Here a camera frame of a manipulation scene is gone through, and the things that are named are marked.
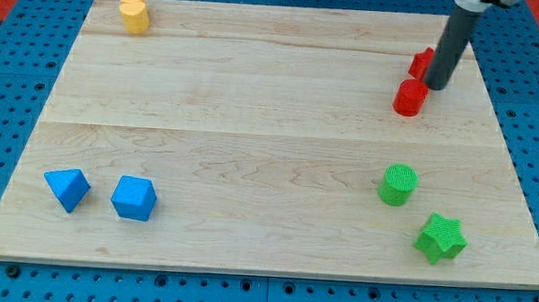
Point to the red cylinder block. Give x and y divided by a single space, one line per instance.
410 97

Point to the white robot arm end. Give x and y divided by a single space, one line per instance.
479 6

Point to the red star block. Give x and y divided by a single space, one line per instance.
421 63

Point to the green star block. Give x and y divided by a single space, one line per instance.
440 238

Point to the wooden board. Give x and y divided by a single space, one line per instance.
266 132

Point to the green cylinder block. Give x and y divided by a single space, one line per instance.
397 185

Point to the blue cube block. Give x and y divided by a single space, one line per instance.
134 198

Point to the yellow heart block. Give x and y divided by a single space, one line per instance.
135 17

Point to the blue triangle block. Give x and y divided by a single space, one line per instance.
69 186

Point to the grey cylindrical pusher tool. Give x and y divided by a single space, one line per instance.
450 48

